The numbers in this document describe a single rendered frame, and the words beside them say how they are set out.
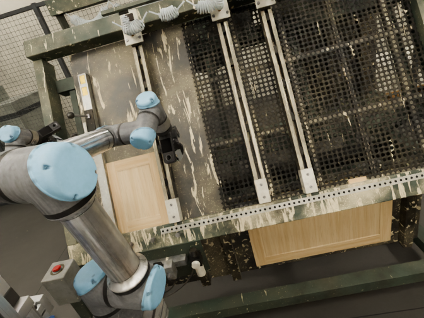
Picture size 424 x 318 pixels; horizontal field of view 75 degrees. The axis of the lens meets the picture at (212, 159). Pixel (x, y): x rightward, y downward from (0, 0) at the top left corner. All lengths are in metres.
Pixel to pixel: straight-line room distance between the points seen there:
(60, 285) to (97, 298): 0.72
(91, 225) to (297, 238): 1.51
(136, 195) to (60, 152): 1.07
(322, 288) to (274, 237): 0.42
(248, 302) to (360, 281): 0.71
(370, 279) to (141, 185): 1.51
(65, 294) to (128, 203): 0.52
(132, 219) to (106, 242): 0.95
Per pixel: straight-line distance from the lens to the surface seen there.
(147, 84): 1.61
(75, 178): 0.59
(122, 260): 0.75
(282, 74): 1.59
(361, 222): 2.03
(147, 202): 1.60
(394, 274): 2.14
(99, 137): 0.90
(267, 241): 1.92
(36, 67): 1.99
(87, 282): 0.89
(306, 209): 1.52
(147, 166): 1.59
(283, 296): 2.00
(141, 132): 0.89
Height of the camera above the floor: 1.81
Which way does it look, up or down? 26 degrees down
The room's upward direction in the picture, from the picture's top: 16 degrees counter-clockwise
